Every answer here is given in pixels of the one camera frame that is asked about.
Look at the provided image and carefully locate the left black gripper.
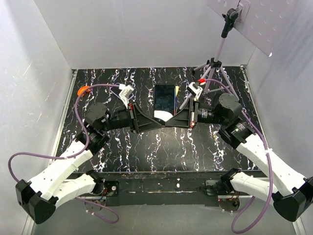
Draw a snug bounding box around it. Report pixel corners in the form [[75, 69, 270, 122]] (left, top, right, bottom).
[[100, 102, 162, 135]]

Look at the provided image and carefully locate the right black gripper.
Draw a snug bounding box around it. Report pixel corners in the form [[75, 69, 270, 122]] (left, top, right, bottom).
[[164, 97, 225, 129]]

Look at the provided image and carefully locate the black smartphone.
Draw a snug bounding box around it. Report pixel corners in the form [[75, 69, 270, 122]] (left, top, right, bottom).
[[154, 84, 176, 122]]

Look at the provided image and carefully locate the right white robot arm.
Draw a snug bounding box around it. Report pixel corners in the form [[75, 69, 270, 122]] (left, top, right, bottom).
[[165, 93, 313, 222]]

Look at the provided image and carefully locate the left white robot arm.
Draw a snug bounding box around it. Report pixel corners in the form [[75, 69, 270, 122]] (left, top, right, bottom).
[[15, 103, 161, 224]]

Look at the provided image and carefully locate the orange curved plastic piece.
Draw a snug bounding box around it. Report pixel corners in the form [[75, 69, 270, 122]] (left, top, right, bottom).
[[77, 86, 90, 96]]

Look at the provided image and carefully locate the perforated grey board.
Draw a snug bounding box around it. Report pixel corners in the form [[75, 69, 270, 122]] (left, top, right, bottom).
[[207, 0, 298, 56]]

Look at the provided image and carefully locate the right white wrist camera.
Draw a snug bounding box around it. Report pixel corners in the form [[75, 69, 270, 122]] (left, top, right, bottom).
[[187, 78, 205, 101]]

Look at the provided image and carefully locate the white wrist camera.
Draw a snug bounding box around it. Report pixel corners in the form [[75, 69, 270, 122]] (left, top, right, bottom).
[[118, 84, 134, 108], [187, 78, 205, 101]]

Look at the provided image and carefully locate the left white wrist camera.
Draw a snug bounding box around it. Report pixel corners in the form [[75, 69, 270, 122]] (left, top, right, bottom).
[[118, 84, 134, 108]]

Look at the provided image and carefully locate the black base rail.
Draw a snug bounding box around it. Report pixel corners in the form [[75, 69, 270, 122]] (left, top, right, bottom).
[[84, 171, 247, 212]]

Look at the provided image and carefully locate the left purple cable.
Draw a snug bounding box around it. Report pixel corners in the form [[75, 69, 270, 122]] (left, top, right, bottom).
[[7, 84, 120, 224]]

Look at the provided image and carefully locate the purple cable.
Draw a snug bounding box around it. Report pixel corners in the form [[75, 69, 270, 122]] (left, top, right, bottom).
[[7, 84, 120, 224], [205, 78, 274, 235]]

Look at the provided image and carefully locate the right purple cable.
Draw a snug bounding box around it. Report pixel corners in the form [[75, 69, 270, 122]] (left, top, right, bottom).
[[205, 78, 274, 235]]

